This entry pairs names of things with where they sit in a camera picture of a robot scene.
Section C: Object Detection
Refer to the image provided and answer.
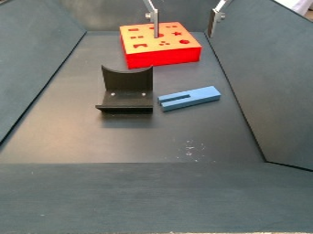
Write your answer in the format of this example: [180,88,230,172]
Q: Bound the blue double-square peg block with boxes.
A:
[158,86,220,112]

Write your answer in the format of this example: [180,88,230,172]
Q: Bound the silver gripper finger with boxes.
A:
[207,0,232,37]
[143,0,159,38]

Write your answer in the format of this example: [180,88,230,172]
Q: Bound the black curved holder stand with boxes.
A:
[95,67,152,112]

